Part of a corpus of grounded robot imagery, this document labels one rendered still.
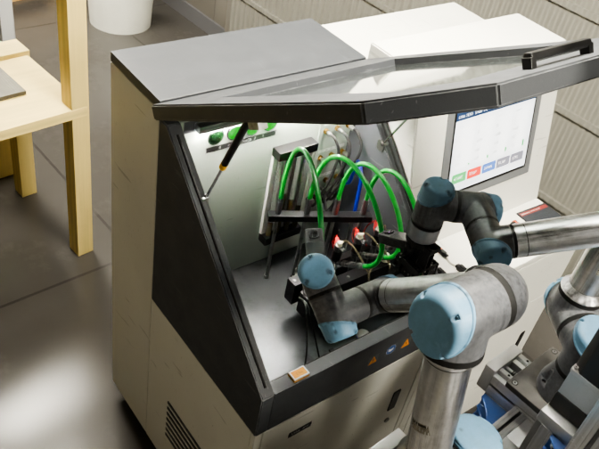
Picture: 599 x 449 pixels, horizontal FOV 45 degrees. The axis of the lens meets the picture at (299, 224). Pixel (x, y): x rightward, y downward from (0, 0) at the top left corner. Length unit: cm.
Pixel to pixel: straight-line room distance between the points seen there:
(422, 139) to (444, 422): 105
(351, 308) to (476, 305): 41
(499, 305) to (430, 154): 107
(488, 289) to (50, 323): 239
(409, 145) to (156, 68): 77
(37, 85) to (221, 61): 136
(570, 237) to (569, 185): 217
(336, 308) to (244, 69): 81
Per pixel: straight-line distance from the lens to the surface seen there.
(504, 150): 253
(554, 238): 161
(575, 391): 166
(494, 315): 123
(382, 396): 241
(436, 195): 161
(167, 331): 229
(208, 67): 204
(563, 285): 198
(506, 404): 212
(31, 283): 350
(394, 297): 153
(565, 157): 374
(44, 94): 322
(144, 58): 206
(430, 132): 221
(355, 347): 205
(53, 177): 410
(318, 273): 151
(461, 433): 155
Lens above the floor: 246
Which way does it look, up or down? 39 degrees down
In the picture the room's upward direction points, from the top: 12 degrees clockwise
